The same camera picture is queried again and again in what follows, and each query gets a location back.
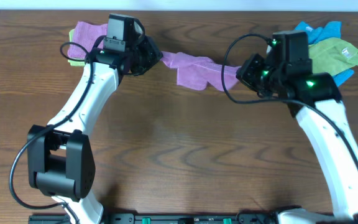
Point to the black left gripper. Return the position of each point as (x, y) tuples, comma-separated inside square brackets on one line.
[(150, 54)]

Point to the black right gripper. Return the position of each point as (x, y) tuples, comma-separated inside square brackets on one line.
[(251, 71)]

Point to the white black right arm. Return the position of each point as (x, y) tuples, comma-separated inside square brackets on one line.
[(315, 102)]

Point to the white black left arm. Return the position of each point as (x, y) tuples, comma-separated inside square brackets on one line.
[(59, 156)]

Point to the blue cloth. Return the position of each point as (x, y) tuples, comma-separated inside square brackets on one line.
[(315, 35)]

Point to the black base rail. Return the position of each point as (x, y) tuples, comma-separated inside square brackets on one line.
[(129, 218)]

